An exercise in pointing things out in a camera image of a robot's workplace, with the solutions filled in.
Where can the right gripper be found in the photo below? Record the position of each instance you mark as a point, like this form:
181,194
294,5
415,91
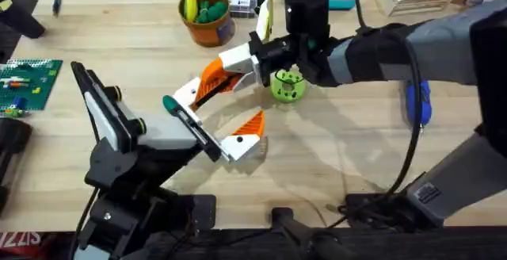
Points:
307,14

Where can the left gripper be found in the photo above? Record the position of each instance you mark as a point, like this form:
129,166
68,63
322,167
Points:
166,131

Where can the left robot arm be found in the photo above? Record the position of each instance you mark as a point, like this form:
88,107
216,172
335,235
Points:
119,222

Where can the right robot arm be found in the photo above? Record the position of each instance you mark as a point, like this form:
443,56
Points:
435,50

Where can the blue electric screwdriver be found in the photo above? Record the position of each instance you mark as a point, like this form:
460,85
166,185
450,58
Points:
425,105

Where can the orange tub with toys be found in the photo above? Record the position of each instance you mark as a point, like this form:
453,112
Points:
206,34

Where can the green disc with holes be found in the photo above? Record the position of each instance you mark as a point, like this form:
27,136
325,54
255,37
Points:
295,93

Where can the left wrist upright black plate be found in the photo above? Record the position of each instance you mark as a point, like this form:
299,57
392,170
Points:
99,105

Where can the green board with blocks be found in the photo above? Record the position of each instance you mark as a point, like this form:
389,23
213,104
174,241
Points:
35,81

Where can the black bulky device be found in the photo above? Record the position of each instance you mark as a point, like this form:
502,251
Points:
12,141

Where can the black angular object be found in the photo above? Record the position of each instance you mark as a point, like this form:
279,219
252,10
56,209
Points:
20,20

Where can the red white sticker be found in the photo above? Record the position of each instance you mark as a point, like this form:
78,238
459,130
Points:
20,239

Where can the black post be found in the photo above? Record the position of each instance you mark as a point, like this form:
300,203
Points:
293,224

